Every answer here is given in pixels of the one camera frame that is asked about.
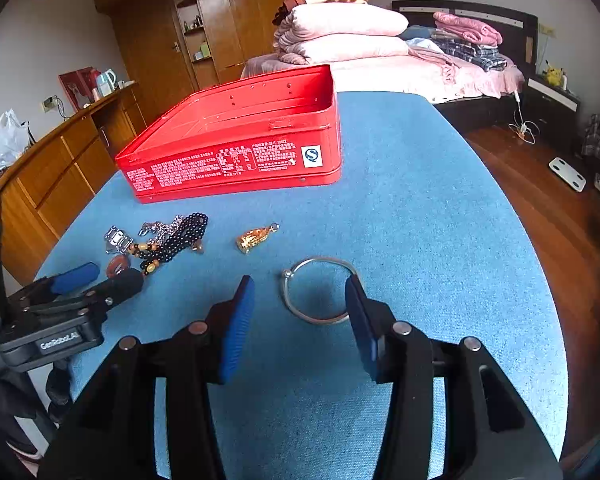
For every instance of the red framed picture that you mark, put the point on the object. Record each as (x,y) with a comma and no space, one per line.
(75,87)

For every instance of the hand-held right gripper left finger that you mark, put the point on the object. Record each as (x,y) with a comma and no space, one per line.
(235,330)

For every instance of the white plastic bag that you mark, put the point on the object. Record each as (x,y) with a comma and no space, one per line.
(7,140)

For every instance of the wall charger plug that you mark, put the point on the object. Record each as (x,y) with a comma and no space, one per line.
(50,104)

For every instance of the bed with pink cover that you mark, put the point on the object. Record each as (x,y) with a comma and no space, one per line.
(474,82)

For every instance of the wooden dresser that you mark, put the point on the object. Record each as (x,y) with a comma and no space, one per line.
(55,170)

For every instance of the dark headboard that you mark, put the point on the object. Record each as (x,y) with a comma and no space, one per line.
(479,12)

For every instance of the green box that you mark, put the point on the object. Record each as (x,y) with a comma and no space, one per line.
(205,50)

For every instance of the folded pink cloth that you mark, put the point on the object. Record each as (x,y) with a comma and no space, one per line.
(467,27)

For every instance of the yellow plush toy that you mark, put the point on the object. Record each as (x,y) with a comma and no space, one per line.
(553,72)

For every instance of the gold pendant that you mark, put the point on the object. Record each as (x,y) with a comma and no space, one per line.
(252,238)

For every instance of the dark nightstand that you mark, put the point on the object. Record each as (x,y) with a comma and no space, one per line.
(549,110)

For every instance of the red tin box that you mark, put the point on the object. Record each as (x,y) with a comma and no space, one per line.
(230,165)

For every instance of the wall socket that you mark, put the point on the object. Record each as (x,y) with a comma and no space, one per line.
(546,30)

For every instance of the light blue kettle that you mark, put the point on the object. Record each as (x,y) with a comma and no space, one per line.
(106,82)

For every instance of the white bathroom scale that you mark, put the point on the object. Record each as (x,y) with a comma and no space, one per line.
(568,174)

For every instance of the thin silver bangle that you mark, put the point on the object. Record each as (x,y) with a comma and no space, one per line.
(292,300)

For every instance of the blue tablecloth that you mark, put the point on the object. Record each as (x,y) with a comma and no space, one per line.
(429,260)

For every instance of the stack of folded quilts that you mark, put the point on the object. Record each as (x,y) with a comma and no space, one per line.
(350,30)

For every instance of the wooden door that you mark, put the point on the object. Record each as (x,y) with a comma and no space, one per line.
(150,60)

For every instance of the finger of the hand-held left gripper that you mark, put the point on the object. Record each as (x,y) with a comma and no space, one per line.
(120,285)
(75,277)

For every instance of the wooden wardrobe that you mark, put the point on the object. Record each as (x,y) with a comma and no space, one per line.
(260,10)

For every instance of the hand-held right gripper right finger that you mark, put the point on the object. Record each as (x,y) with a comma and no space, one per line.
(362,325)

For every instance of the folded plaid clothes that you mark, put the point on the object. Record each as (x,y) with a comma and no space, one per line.
(479,57)

